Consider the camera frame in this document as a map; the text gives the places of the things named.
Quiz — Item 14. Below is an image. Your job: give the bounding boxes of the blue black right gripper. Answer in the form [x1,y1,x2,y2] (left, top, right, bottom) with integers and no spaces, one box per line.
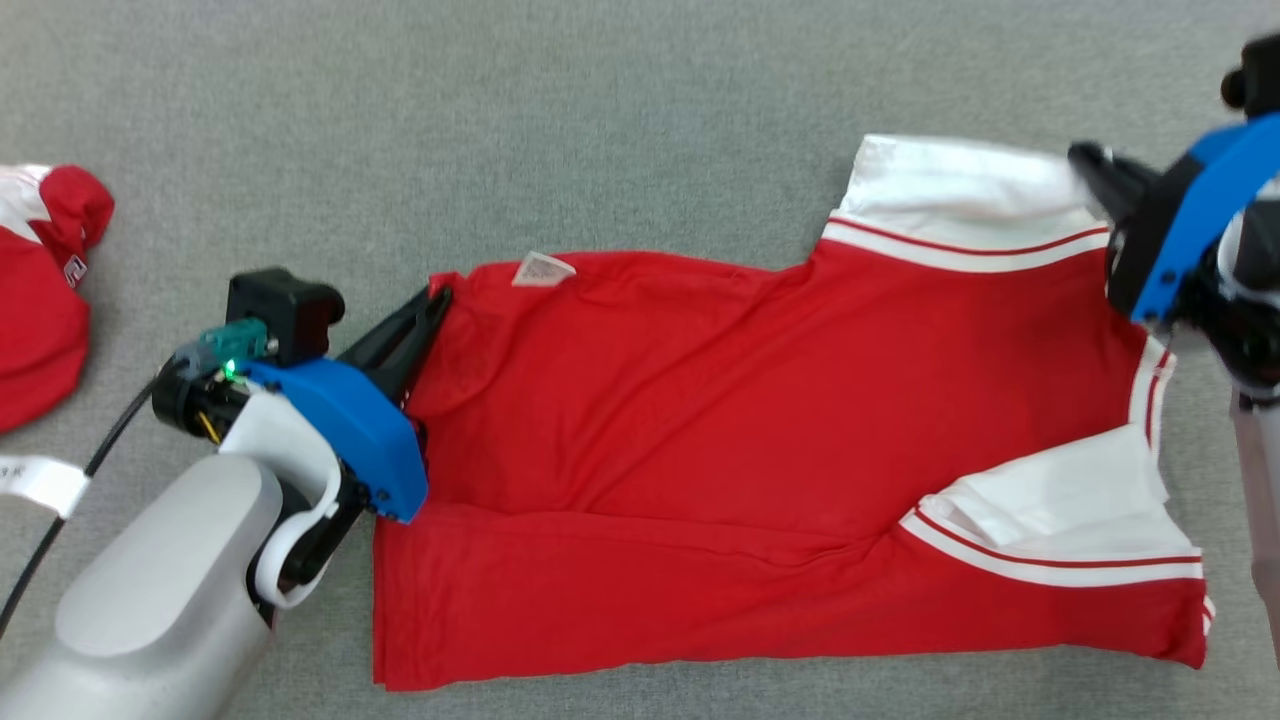
[1068,112,1280,391]

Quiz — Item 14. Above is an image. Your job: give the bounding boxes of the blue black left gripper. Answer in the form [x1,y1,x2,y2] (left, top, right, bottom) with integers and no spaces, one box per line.
[240,288,453,526]

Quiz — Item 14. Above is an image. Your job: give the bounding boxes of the red shirt with white sleeves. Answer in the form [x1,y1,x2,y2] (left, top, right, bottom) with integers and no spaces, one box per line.
[372,133,1216,693]

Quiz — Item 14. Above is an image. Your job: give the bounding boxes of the red shorts with elastic waistband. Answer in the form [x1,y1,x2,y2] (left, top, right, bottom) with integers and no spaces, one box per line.
[0,163,116,436]

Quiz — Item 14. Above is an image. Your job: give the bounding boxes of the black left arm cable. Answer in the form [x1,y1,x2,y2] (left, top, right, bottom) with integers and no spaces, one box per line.
[0,318,279,636]

